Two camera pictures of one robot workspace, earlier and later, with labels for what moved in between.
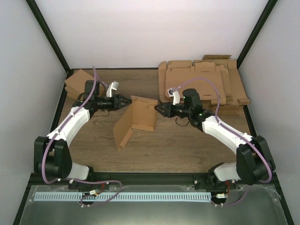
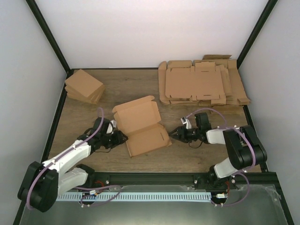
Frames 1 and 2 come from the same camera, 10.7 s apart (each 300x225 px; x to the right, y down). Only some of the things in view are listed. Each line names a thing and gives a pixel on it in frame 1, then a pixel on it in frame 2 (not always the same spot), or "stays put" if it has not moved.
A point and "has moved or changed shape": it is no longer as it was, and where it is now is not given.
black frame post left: x=51 y=37 stays put
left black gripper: x=117 y=101 to x=119 y=139
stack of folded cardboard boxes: x=74 y=85 stays put
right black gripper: x=168 y=110 to x=181 y=132
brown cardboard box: x=141 y=114 has moved or changed shape
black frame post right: x=268 y=10 stays put
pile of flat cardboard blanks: x=216 y=77 stays put
